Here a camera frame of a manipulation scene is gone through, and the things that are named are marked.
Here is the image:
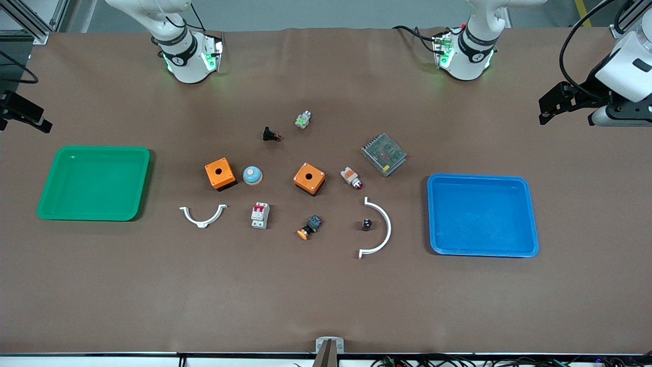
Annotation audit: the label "metal mesh power supply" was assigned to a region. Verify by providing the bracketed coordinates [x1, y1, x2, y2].
[361, 133, 408, 177]

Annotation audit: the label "blue plastic tray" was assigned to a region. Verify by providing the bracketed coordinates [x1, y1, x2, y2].
[427, 173, 539, 258]

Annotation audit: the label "small white half-round clamp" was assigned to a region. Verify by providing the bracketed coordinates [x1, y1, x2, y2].
[179, 204, 228, 229]

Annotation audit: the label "black tangled cables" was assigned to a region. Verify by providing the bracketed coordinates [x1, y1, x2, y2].
[371, 353, 652, 367]

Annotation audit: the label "orange head push button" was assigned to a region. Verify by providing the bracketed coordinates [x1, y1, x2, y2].
[297, 215, 322, 241]

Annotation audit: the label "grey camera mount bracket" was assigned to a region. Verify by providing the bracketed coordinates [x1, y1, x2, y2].
[312, 336, 345, 367]

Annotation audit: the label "aluminium frame profile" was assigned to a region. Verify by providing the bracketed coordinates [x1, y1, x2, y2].
[610, 0, 652, 39]
[0, 0, 69, 45]

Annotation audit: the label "orange button enclosure box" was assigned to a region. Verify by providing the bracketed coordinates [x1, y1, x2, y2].
[205, 158, 237, 192]
[293, 162, 327, 196]

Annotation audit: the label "large white half-round clamp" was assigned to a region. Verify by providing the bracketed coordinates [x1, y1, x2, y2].
[358, 197, 392, 260]

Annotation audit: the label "green plastic tray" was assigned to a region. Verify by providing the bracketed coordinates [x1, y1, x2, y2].
[37, 146, 151, 222]

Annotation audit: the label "white red circuit breaker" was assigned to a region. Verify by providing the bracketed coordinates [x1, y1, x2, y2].
[250, 202, 270, 229]

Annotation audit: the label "red pilot light switch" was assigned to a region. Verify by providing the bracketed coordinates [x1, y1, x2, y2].
[340, 166, 364, 190]

